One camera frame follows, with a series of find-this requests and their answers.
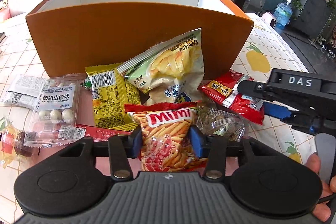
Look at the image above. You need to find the dark cabinet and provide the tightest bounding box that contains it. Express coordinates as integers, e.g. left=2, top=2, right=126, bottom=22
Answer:
left=289, top=0, right=332, bottom=40

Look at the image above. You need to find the clear bag of dark candies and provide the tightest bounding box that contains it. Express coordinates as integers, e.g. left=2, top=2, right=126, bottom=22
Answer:
left=1, top=117, right=37, bottom=168

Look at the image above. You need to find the red snack packet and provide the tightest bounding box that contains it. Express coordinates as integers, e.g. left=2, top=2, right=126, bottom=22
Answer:
left=198, top=70, right=264, bottom=125

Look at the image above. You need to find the Mimi shrimp stick snack bag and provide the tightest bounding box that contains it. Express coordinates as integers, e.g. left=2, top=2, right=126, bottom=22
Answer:
left=125, top=102, right=207, bottom=172

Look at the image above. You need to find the white sachet packet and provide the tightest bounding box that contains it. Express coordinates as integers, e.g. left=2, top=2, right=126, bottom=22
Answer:
left=1, top=76, right=47, bottom=110

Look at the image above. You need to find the clear tray of yogurt balls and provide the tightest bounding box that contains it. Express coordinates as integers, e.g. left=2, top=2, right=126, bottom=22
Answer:
left=23, top=75, right=85, bottom=148

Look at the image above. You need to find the right hand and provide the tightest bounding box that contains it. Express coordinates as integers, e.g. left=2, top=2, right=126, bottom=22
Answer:
left=305, top=153, right=336, bottom=222

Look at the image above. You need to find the blue water jug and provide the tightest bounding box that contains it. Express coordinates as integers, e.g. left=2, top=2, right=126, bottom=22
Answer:
left=273, top=0, right=293, bottom=30

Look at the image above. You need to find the pink placemat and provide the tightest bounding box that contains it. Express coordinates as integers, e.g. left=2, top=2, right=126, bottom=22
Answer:
left=76, top=87, right=141, bottom=177

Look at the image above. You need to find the yellow snack packet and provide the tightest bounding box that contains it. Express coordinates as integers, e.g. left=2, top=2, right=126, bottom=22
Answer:
left=85, top=63, right=141, bottom=132

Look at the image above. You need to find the pale green chips bag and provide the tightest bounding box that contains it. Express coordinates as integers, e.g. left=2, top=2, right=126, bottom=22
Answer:
left=117, top=28, right=205, bottom=106

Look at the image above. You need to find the lemon print tablecloth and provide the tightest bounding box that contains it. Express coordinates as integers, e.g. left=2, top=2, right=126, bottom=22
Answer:
left=1, top=14, right=316, bottom=223

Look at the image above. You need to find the clear bag of dried greens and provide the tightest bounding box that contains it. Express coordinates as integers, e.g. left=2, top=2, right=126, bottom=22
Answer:
left=196, top=102, right=245, bottom=141

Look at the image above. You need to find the orange cardboard box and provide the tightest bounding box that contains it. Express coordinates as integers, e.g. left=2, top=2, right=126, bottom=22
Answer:
left=26, top=0, right=254, bottom=79

